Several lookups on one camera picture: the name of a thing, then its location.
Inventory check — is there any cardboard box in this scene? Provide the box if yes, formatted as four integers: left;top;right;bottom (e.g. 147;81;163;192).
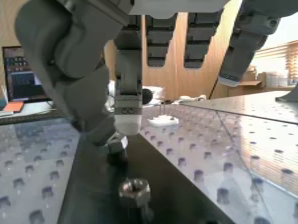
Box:
239;70;269;96

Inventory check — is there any clear box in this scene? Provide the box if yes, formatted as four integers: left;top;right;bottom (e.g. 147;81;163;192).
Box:
58;99;298;224

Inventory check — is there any small metal nut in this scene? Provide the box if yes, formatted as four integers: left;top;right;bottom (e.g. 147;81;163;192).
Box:
106;136;131;158

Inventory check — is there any orange notebook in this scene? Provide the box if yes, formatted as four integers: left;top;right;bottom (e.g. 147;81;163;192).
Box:
2;100;27;114

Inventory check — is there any small white box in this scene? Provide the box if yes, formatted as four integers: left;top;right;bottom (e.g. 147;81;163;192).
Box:
147;114;181;129

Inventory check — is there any black plate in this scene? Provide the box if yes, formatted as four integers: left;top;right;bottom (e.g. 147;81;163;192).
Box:
56;132;237;224

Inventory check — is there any computer screen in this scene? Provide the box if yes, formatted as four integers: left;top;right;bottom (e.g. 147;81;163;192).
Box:
2;45;54;103

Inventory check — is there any large metal nut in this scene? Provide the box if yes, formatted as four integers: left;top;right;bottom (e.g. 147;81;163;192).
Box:
118;177;154;209

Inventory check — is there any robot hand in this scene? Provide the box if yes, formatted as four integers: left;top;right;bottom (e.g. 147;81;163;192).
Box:
13;0;298;157

